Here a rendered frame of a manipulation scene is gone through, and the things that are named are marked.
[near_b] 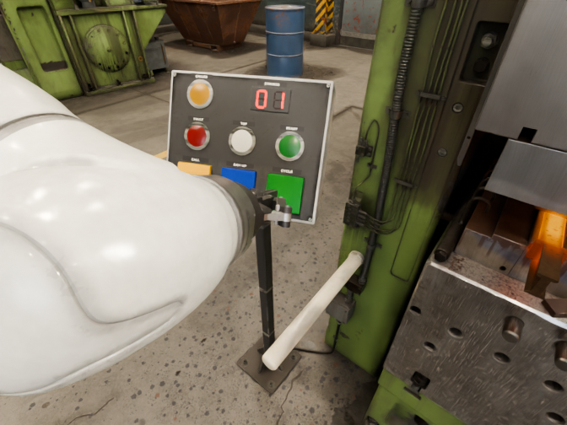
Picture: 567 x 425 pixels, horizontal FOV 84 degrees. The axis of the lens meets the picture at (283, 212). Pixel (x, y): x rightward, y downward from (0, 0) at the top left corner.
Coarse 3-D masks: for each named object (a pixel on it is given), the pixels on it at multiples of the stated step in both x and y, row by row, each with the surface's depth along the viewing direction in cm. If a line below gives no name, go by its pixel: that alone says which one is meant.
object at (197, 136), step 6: (192, 126) 66; (198, 126) 65; (192, 132) 66; (198, 132) 65; (204, 132) 65; (192, 138) 66; (198, 138) 66; (204, 138) 65; (192, 144) 66; (198, 144) 66
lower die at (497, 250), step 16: (480, 208) 64; (496, 208) 64; (512, 208) 63; (528, 208) 63; (480, 224) 60; (496, 224) 60; (512, 224) 59; (528, 224) 59; (464, 240) 61; (480, 240) 59; (496, 240) 57; (512, 240) 55; (528, 240) 55; (480, 256) 61; (496, 256) 59; (512, 256) 57; (512, 272) 58; (560, 272) 53; (560, 288) 54
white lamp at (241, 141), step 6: (240, 132) 64; (246, 132) 63; (234, 138) 64; (240, 138) 64; (246, 138) 63; (234, 144) 64; (240, 144) 64; (246, 144) 64; (240, 150) 64; (246, 150) 64
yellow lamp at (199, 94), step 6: (198, 84) 64; (204, 84) 64; (192, 90) 64; (198, 90) 64; (204, 90) 64; (192, 96) 65; (198, 96) 64; (204, 96) 64; (198, 102) 65; (204, 102) 64
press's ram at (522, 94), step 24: (528, 0) 40; (552, 0) 38; (528, 24) 41; (552, 24) 39; (528, 48) 42; (552, 48) 40; (504, 72) 45; (528, 72) 43; (552, 72) 41; (504, 96) 46; (528, 96) 44; (552, 96) 43; (480, 120) 49; (504, 120) 47; (528, 120) 46; (552, 120) 44; (552, 144) 45
